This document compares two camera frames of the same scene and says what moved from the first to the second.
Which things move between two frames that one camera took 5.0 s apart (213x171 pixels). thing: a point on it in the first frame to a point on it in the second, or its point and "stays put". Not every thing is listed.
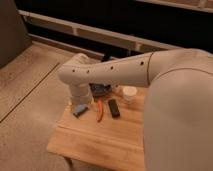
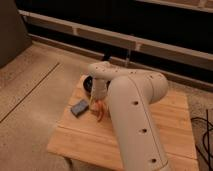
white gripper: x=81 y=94 to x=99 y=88
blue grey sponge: x=80 y=108 stays put
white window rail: x=97 y=32 stays put
